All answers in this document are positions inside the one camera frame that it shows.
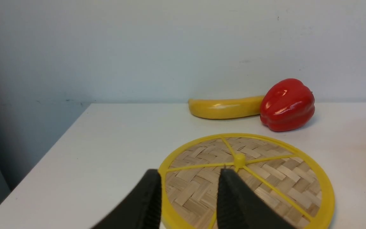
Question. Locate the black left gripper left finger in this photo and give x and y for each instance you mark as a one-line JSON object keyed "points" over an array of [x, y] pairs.
{"points": [[140, 209]]}

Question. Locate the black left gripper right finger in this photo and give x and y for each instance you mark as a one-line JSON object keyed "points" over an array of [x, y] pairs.
{"points": [[238, 207]]}

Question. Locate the yellow woven bamboo steamer lid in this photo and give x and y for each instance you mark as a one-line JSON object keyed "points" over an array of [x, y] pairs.
{"points": [[284, 177]]}

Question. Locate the yellow toy banana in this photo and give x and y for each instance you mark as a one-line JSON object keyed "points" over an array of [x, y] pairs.
{"points": [[225, 109]]}

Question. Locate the red toy bell pepper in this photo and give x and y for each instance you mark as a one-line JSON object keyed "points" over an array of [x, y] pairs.
{"points": [[287, 106]]}

